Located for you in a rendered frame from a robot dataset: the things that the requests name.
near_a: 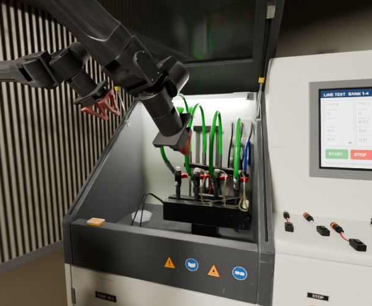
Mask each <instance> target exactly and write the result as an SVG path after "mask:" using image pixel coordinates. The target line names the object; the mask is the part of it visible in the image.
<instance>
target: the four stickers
mask: <svg viewBox="0 0 372 306"><path fill-rule="evenodd" d="M163 261H164V267H165V268H172V269H176V258H175V257H173V256H164V255H163ZM185 269H186V270H189V271H196V272H198V259H192V258H187V257H186V258H185ZM247 269H248V268H244V267H238V266H235V265H233V269H232V278H233V279H238V280H241V281H246V282H247ZM207 275H208V276H213V277H218V278H221V265H217V264H213V263H207Z"/></svg>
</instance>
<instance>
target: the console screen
mask: <svg viewBox="0 0 372 306"><path fill-rule="evenodd" d="M309 177H320V178H331V179H353V180H372V78H371V79H359V80H336V81H313V82H309Z"/></svg>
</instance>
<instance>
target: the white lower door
mask: <svg viewBox="0 0 372 306"><path fill-rule="evenodd" d="M71 271H72V288H71V298H72V303H73V304H74V306H260V305H258V304H250V303H247V302H241V301H236V300H233V299H227V298H224V297H219V296H214V295H210V294H205V293H200V292H196V291H191V290H186V289H182V288H177V287H172V286H168V285H163V284H157V283H154V282H149V281H145V280H140V279H135V278H131V277H126V276H121V275H118V274H112V273H107V272H104V271H98V270H93V269H90V268H84V267H79V266H76V265H72V266H71Z"/></svg>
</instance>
